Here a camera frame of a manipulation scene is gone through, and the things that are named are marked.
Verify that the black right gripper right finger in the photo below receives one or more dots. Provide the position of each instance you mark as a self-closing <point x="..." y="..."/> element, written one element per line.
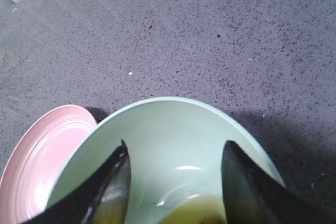
<point x="250" y="195"/>

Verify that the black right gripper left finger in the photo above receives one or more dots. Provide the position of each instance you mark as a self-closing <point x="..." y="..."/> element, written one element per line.
<point x="101" y="198"/>

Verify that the pink plate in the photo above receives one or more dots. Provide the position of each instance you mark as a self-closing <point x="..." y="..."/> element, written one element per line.
<point x="38" y="159"/>

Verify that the green ribbed bowl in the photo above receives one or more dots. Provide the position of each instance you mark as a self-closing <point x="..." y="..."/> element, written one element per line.
<point x="175" y="147"/>

